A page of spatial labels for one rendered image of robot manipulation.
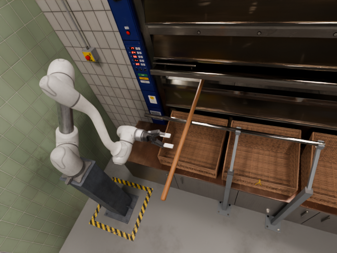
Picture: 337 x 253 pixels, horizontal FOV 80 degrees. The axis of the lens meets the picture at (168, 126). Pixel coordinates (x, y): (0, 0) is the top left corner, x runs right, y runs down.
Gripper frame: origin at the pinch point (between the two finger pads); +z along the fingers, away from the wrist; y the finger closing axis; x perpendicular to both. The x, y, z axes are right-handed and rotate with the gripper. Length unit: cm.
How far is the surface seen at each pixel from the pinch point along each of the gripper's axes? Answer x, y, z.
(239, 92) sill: -56, 1, 39
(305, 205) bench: -2, 59, 101
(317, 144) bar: -19, 1, 89
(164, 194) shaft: 35.9, -1.9, 9.0
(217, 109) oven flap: -54, 23, 23
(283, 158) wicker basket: -39, 59, 85
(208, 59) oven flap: -53, -29, 15
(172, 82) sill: -59, 1, -18
